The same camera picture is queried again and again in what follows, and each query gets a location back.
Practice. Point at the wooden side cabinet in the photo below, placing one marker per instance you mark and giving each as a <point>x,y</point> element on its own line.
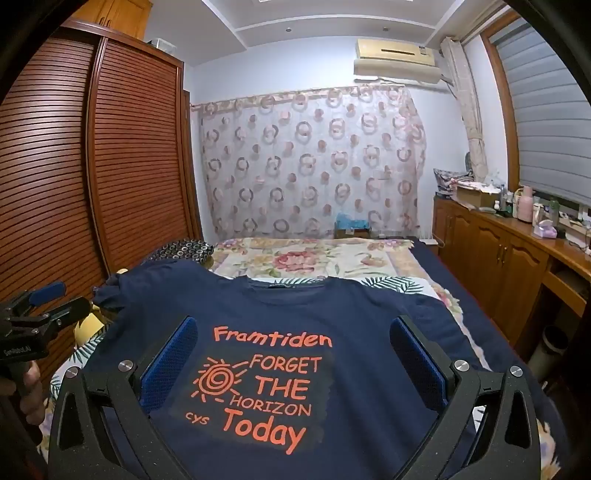
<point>489,240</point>

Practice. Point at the pink bottle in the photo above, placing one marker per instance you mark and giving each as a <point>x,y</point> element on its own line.
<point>526,203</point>

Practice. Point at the pink tissue box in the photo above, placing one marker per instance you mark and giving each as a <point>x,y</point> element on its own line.
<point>545,230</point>

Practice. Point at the box with blue cloth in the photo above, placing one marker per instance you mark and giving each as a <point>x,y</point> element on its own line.
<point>351,221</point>

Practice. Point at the circle-print sheer curtain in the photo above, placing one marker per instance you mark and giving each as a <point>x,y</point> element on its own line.
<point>300,161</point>

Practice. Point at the cardboard box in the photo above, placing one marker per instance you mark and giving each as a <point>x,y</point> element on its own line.
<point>475,196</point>

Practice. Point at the dark circle-patterned pillow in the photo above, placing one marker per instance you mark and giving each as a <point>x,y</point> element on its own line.
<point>184,249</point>

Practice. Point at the clear plastic box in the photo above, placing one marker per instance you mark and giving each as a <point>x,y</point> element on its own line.
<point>162,44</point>

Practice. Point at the wooden louvred wardrobe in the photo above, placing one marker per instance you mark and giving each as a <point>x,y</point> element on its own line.
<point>129,161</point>

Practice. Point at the person's left hand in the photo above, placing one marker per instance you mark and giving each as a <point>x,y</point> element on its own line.
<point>31,381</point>

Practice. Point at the grey window blind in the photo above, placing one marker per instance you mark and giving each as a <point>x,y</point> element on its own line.
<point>545,115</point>

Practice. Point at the green bottle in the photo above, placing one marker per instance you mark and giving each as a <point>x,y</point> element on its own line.
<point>554,210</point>

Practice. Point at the floral blanket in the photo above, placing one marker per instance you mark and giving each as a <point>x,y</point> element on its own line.
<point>295,258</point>

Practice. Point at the beige wall air conditioner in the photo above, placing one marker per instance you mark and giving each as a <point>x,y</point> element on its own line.
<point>392,55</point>

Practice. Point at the grey waste bin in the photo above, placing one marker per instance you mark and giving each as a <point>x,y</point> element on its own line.
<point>549,350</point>

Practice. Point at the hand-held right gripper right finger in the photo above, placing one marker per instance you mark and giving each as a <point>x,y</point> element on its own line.
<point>415,364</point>

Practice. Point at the navy bed sheet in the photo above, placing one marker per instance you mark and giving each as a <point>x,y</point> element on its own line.
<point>461,277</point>

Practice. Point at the navy printed t-shirt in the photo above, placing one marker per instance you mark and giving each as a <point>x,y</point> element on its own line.
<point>323,314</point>

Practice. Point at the palm-leaf print sheet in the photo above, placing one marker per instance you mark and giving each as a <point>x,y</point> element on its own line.
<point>397,284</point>

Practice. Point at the patterned fabric bag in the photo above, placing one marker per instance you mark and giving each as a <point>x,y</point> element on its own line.
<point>445,180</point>

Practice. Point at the yellow cloth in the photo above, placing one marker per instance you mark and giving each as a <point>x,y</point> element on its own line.
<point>87,325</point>

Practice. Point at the wooden overhead cupboard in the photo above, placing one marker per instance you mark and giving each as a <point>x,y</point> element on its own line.
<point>115,16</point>

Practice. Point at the wooden window frame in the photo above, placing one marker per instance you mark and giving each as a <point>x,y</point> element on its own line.
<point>503,115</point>

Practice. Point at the beige tied-back curtain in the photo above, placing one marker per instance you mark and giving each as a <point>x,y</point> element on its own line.
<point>466,101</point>

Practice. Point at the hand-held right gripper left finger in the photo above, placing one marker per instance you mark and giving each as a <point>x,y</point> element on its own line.
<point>168,364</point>

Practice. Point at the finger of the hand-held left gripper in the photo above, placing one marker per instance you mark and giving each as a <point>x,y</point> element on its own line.
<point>69,311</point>
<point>46,293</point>

